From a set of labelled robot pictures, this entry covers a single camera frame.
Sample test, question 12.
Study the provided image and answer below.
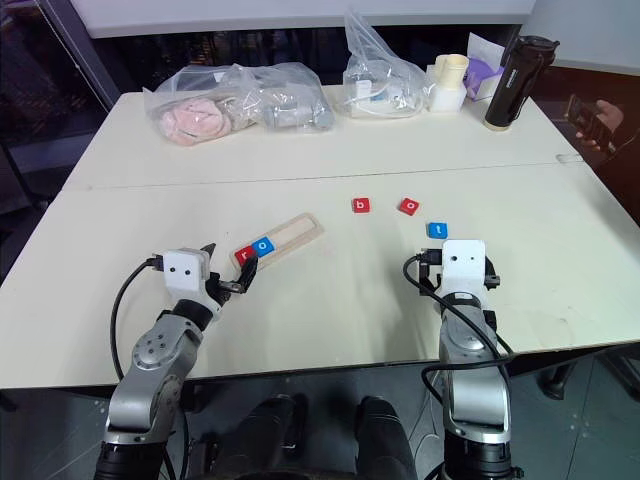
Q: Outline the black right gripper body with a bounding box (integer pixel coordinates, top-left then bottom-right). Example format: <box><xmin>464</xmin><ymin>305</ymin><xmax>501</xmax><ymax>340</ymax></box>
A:
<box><xmin>418</xmin><ymin>256</ymin><xmax>502</xmax><ymax>293</ymax></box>

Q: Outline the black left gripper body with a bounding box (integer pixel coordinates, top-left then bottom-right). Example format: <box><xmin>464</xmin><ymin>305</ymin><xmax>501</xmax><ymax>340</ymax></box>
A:
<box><xmin>206</xmin><ymin>271</ymin><xmax>241</xmax><ymax>306</ymax></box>

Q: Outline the long wooden letter tray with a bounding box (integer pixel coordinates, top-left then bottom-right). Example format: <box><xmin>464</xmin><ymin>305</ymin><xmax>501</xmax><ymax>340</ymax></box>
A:
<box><xmin>228</xmin><ymin>212</ymin><xmax>324</xmax><ymax>275</ymax></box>

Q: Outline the bystander bare hand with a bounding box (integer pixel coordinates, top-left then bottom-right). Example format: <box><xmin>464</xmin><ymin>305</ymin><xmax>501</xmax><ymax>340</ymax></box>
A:
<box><xmin>574</xmin><ymin>99</ymin><xmax>627</xmax><ymax>154</ymax></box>

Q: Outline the pink plush toy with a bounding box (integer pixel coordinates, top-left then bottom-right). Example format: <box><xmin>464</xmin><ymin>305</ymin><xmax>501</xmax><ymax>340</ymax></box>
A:
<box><xmin>158</xmin><ymin>97</ymin><xmax>235</xmax><ymax>145</ymax></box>

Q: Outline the dark rounded shape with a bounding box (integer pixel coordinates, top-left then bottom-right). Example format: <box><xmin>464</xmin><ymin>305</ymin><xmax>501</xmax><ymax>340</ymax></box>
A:
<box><xmin>355</xmin><ymin>395</ymin><xmax>417</xmax><ymax>480</ymax></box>
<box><xmin>233</xmin><ymin>393</ymin><xmax>309</xmax><ymax>480</ymax></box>

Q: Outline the clear bag with plush toys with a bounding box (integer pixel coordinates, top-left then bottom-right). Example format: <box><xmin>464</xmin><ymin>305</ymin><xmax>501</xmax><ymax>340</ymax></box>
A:
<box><xmin>142</xmin><ymin>63</ymin><xmax>336</xmax><ymax>148</ymax></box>

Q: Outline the black drinking bottle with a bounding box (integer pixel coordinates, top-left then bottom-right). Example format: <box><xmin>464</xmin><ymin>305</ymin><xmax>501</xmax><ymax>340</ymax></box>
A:
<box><xmin>483</xmin><ymin>35</ymin><xmax>561</xmax><ymax>133</ymax></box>

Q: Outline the white plastic bottle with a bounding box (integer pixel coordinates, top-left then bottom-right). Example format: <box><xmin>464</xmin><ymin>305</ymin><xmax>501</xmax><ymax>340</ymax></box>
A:
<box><xmin>427</xmin><ymin>53</ymin><xmax>472</xmax><ymax>114</ymax></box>

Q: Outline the purple and white packet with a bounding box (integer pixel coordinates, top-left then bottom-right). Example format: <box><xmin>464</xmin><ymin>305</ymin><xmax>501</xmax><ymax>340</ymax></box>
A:
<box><xmin>462</xmin><ymin>32</ymin><xmax>509</xmax><ymax>102</ymax></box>

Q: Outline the clear bag with white parts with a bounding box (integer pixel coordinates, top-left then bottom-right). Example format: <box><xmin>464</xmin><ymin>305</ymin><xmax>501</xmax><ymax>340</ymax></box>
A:
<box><xmin>342</xmin><ymin>6</ymin><xmax>437</xmax><ymax>121</ymax></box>

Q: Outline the white ledge panel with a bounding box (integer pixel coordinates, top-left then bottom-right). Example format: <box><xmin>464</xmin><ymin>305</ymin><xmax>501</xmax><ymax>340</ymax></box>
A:
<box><xmin>64</xmin><ymin>0</ymin><xmax>524</xmax><ymax>40</ymax></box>

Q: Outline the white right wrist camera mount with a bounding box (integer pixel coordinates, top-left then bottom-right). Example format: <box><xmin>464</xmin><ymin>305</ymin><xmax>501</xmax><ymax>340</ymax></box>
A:
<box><xmin>441</xmin><ymin>239</ymin><xmax>487</xmax><ymax>301</ymax></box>

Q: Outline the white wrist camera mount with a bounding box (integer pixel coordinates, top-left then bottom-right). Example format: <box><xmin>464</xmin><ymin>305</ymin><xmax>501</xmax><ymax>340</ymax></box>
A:
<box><xmin>160</xmin><ymin>247</ymin><xmax>224</xmax><ymax>321</ymax></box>
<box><xmin>441</xmin><ymin>239</ymin><xmax>487</xmax><ymax>301</ymax></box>

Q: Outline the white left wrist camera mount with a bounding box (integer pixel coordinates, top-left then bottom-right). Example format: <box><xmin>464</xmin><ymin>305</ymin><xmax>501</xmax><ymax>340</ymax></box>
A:
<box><xmin>160</xmin><ymin>247</ymin><xmax>224</xmax><ymax>321</ymax></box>

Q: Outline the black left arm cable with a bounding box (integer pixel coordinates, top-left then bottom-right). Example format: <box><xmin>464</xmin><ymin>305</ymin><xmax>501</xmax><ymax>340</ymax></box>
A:
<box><xmin>110</xmin><ymin>255</ymin><xmax>166</xmax><ymax>386</ymax></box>

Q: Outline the grey metal frame bar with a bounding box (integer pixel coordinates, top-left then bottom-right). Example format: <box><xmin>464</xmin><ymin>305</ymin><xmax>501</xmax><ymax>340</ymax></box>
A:
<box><xmin>48</xmin><ymin>0</ymin><xmax>122</xmax><ymax>104</ymax></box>

